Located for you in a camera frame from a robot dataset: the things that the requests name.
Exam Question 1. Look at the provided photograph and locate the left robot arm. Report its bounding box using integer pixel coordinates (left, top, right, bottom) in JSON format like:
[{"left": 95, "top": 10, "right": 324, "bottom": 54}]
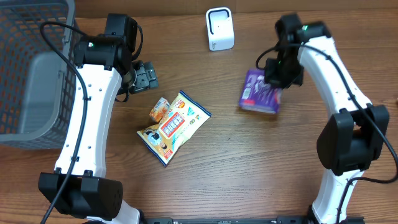
[{"left": 38, "top": 14, "right": 159, "bottom": 224}]

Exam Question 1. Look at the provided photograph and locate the red purple snack packet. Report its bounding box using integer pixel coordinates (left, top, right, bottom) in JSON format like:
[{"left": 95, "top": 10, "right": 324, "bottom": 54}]
[{"left": 239, "top": 69, "right": 283, "bottom": 114}]

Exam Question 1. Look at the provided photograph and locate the small orange candy pack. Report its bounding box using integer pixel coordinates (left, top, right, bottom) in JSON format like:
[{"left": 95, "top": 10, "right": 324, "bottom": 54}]
[{"left": 149, "top": 97, "right": 170, "bottom": 123}]

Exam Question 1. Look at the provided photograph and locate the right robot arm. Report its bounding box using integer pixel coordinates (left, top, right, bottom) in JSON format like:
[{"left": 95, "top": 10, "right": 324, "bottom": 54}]
[{"left": 263, "top": 13, "right": 392, "bottom": 223}]

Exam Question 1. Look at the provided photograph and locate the white orange snack bag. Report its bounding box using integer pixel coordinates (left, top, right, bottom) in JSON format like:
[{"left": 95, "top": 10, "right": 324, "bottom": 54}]
[{"left": 137, "top": 90, "right": 211, "bottom": 166}]

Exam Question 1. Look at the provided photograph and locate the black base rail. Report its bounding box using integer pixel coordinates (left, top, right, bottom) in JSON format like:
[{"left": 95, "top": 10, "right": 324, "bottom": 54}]
[{"left": 139, "top": 216, "right": 317, "bottom": 224}]

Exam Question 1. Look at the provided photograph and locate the grey plastic mesh basket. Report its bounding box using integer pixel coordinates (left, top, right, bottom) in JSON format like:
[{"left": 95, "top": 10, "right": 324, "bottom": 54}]
[{"left": 1, "top": 0, "right": 77, "bottom": 149}]

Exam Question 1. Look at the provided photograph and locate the white barcode scanner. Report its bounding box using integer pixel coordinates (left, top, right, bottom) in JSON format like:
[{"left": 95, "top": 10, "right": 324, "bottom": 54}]
[{"left": 205, "top": 7, "right": 234, "bottom": 51}]

